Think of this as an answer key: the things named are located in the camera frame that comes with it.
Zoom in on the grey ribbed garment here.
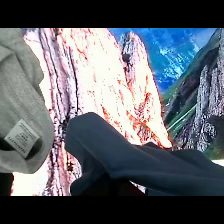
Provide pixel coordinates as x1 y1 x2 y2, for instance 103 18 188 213
0 28 55 175

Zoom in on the dark blue garment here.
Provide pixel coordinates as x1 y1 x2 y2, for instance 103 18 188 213
64 112 224 197

